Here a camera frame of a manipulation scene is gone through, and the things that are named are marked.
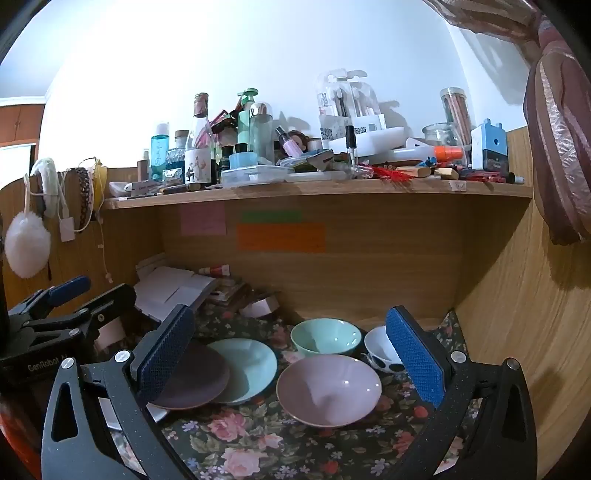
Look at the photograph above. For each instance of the glass jar of pencils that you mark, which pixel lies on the glass jar of pencils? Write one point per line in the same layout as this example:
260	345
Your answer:
455	110

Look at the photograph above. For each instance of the black mascara tube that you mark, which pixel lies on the black mascara tube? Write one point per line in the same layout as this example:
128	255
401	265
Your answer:
350	138

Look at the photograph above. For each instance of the white mug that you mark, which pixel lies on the white mug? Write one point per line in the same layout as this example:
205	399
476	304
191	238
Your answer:
108	334

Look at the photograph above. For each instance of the wooden cabinet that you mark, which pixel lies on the wooden cabinet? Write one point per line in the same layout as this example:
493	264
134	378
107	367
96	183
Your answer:
18	120

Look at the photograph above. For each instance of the orange sticky note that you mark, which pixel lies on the orange sticky note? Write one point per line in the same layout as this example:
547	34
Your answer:
281	237

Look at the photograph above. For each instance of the clear glass bottle with label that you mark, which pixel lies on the clear glass bottle with label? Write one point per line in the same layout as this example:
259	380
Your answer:
201	157

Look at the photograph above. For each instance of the mint green pump bottle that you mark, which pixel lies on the mint green pump bottle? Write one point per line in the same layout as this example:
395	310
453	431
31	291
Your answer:
247	115

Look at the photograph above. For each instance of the white black-dotted bowl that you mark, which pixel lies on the white black-dotted bowl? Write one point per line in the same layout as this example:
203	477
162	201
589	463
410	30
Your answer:
376	346

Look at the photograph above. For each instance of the red pens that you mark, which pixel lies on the red pens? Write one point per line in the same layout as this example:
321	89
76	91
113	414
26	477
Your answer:
485	175

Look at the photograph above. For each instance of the white fluffy pompom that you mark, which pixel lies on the white fluffy pompom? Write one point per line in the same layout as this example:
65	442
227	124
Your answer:
27	244

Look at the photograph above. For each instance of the small white container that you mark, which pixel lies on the small white container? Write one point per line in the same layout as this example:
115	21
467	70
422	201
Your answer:
258	308

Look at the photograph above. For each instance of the blue liquid bottle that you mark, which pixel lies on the blue liquid bottle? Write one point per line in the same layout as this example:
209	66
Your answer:
159	152

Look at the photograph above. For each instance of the blue pencil sharpener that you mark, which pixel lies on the blue pencil sharpener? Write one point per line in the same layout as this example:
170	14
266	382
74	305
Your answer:
490	145

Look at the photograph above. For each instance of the red tassel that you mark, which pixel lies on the red tassel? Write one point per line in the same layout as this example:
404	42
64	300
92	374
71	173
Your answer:
392	174

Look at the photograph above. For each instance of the clear plastic box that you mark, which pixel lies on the clear plastic box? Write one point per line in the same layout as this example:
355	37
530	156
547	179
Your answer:
254	175

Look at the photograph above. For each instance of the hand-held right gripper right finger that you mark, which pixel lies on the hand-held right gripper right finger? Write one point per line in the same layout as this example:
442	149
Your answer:
415	357

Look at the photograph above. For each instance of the green sticky note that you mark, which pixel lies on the green sticky note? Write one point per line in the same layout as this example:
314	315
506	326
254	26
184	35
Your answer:
271	216

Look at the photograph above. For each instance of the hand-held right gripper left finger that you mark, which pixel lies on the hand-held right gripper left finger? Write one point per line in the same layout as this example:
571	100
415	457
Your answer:
167	357

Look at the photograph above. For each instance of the person's left forearm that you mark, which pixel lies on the person's left forearm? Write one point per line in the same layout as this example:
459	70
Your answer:
11	434

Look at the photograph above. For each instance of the white cardboard box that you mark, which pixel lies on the white cardboard box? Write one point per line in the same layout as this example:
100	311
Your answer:
374	138

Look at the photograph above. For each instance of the white bottle with orange cap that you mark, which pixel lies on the white bottle with orange cap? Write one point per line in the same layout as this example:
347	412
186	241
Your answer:
429	154

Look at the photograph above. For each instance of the blue round jar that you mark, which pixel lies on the blue round jar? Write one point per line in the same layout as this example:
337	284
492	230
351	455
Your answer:
243	160

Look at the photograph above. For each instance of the pink bowl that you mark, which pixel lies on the pink bowl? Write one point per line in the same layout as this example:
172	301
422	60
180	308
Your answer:
323	387

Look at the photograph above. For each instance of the patterned blue glass jar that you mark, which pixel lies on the patterned blue glass jar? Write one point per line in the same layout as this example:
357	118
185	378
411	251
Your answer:
174	164

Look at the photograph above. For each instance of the pink sticky note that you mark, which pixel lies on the pink sticky note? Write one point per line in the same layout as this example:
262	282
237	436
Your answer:
202	219

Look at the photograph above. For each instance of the empty glass jar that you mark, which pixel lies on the empty glass jar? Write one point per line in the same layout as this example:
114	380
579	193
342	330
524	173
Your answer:
441	136

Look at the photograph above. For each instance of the small pink bottle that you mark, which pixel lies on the small pink bottle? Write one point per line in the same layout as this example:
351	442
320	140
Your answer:
292	145

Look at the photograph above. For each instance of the clear brush set packaging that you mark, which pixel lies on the clear brush set packaging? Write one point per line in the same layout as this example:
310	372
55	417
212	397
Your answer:
341	106

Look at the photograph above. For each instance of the wooden shelf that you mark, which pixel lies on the wooden shelf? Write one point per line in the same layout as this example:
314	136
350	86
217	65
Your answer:
323	188

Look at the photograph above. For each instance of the yellow cloth item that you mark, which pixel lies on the yellow cloth item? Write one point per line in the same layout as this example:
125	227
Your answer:
100	184

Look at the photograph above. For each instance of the mint green plate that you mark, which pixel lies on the mint green plate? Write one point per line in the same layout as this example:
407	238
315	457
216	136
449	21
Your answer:
251	364

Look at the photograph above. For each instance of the white tube with red cap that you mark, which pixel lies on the white tube with red cap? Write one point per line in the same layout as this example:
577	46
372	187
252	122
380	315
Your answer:
214	270

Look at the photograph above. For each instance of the stack of books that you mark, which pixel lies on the stack of books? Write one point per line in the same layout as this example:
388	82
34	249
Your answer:
231	290

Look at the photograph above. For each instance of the mint green bowl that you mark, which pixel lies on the mint green bowl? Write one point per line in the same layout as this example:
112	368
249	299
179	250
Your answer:
323	334

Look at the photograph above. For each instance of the floral tablecloth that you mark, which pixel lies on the floral tablecloth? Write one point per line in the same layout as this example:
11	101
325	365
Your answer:
258	438

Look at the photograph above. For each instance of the clear bottle with silver cap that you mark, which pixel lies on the clear bottle with silver cap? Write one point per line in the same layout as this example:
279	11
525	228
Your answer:
262	131

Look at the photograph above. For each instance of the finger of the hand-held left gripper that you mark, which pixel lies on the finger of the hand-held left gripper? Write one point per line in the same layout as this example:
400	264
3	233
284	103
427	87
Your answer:
69	289
111	302

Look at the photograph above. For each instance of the stack of white papers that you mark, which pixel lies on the stack of white papers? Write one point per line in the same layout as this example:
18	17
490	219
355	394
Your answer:
171	286

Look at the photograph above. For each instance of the purple plate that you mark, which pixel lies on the purple plate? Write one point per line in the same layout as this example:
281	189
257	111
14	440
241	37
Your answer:
198	374

